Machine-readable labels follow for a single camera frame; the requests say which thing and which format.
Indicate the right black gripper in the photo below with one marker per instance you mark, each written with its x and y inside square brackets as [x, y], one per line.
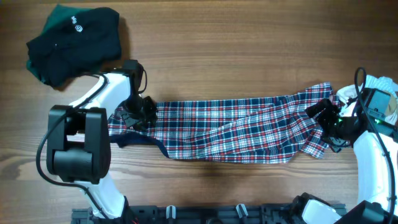
[332, 111]

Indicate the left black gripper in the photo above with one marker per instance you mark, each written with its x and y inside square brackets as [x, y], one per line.
[137, 124]

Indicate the plaid red navy white garment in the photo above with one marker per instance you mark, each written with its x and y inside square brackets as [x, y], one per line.
[265, 130]

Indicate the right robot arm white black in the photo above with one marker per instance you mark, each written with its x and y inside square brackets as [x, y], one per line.
[374, 142]

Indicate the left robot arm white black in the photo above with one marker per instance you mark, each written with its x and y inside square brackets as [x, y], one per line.
[78, 145]

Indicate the crumpled pale camouflage garment pile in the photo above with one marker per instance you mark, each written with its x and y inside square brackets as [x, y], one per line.
[384, 97]

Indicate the black garment with white logo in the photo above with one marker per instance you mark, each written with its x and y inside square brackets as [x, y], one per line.
[76, 45]

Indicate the dark green garment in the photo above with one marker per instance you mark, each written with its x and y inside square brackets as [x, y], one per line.
[58, 14]

